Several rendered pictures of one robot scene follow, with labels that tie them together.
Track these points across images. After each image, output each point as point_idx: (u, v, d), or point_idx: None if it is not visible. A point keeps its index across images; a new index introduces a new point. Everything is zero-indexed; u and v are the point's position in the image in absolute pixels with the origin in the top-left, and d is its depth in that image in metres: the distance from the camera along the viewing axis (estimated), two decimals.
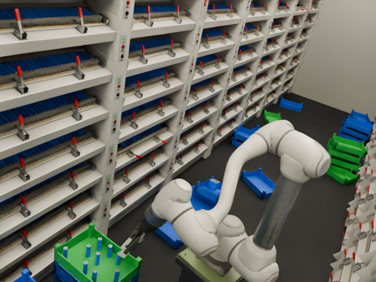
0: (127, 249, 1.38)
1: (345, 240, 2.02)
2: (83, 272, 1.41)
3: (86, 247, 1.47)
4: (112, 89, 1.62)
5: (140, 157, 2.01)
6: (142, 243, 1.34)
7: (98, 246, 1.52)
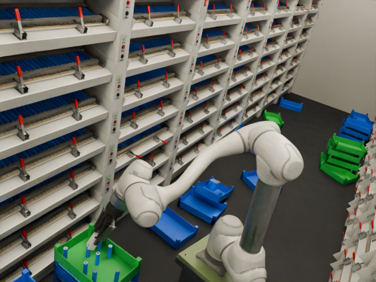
0: (99, 239, 1.42)
1: (345, 240, 2.02)
2: (83, 272, 1.41)
3: (86, 247, 1.47)
4: (112, 89, 1.62)
5: (140, 157, 2.01)
6: (115, 229, 1.40)
7: (98, 246, 1.52)
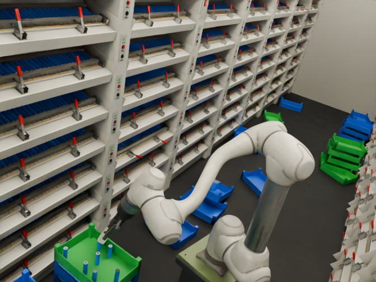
0: (105, 234, 1.44)
1: (345, 240, 2.02)
2: (83, 272, 1.41)
3: (118, 149, 2.04)
4: (112, 89, 1.62)
5: (140, 157, 2.01)
6: (118, 230, 1.40)
7: (98, 246, 1.52)
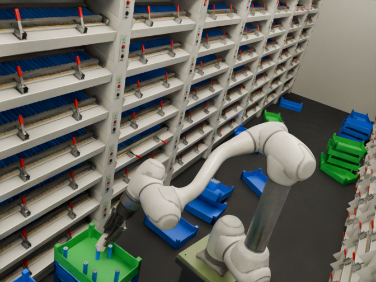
0: (109, 240, 1.37)
1: (345, 240, 2.02)
2: (83, 272, 1.41)
3: (118, 149, 2.04)
4: (112, 89, 1.62)
5: (140, 157, 2.01)
6: (126, 230, 1.36)
7: None
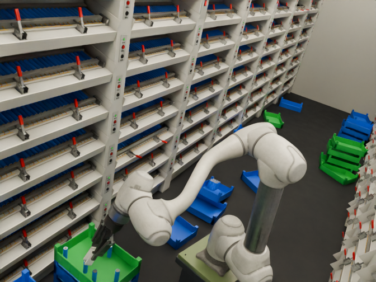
0: (97, 254, 1.33)
1: (345, 240, 2.02)
2: (84, 271, 1.40)
3: (118, 149, 2.04)
4: (112, 89, 1.62)
5: (140, 157, 2.01)
6: (113, 244, 1.32)
7: None
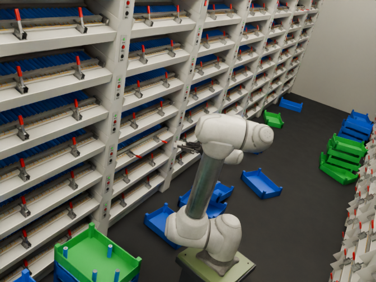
0: (182, 146, 2.12)
1: (345, 240, 2.02)
2: None
3: (118, 149, 2.04)
4: (112, 89, 1.62)
5: (140, 157, 2.01)
6: (192, 154, 2.08)
7: None
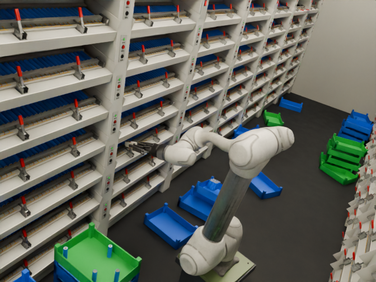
0: (132, 146, 1.96)
1: (345, 240, 2.02)
2: None
3: None
4: (112, 89, 1.62)
5: (128, 142, 2.02)
6: (141, 154, 1.92)
7: None
